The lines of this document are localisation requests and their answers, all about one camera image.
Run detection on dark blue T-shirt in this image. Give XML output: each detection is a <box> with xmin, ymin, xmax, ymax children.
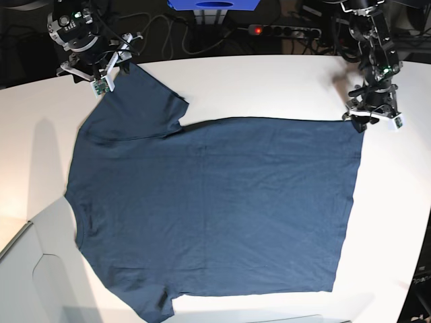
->
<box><xmin>65</xmin><ymin>65</ymin><xmax>363</xmax><ymax>322</ymax></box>

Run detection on blue box on stand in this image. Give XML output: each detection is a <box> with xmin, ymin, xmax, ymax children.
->
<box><xmin>167</xmin><ymin>0</ymin><xmax>260</xmax><ymax>11</ymax></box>

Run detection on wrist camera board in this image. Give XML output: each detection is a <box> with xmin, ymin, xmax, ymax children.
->
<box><xmin>90</xmin><ymin>75</ymin><xmax>115</xmax><ymax>98</ymax></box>
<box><xmin>388</xmin><ymin>114</ymin><xmax>404</xmax><ymax>131</ymax></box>

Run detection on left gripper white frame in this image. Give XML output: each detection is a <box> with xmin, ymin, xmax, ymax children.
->
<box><xmin>342</xmin><ymin>84</ymin><xmax>401</xmax><ymax>132</ymax></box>

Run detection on black power strip red switch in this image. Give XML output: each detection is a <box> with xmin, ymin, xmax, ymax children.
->
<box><xmin>246</xmin><ymin>24</ymin><xmax>321</xmax><ymax>40</ymax></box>

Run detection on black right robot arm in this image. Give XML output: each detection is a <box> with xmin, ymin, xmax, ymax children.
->
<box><xmin>47</xmin><ymin>1</ymin><xmax>143</xmax><ymax>96</ymax></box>

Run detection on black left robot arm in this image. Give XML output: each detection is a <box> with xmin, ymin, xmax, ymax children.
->
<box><xmin>341</xmin><ymin>1</ymin><xmax>403</xmax><ymax>133</ymax></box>

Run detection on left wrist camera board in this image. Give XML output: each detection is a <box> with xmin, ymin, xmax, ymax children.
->
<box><xmin>388</xmin><ymin>114</ymin><xmax>404</xmax><ymax>131</ymax></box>

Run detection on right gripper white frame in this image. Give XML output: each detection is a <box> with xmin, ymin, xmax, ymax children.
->
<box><xmin>56</xmin><ymin>33</ymin><xmax>143</xmax><ymax>85</ymax></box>

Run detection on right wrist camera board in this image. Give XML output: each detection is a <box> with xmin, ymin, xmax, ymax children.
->
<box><xmin>90</xmin><ymin>75</ymin><xmax>115</xmax><ymax>98</ymax></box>

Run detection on grey cables behind table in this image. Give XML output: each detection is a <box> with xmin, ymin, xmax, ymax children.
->
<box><xmin>127</xmin><ymin>11</ymin><xmax>236</xmax><ymax>57</ymax></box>

